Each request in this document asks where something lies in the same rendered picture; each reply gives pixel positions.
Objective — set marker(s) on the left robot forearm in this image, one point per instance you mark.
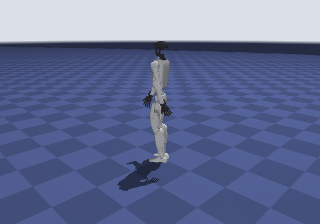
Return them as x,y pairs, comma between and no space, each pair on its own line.
158,90

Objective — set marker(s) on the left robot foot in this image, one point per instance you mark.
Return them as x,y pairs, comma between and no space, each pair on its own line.
157,159

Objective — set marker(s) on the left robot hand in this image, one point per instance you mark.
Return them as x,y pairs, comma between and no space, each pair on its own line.
165,109

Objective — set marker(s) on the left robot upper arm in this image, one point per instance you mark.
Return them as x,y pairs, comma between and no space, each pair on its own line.
155,69

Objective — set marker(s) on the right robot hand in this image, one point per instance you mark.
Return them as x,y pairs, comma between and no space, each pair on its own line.
148,100

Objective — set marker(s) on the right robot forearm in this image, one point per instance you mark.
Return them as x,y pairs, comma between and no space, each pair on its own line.
152,91

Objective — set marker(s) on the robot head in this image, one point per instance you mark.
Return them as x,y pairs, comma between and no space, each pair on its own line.
161,45

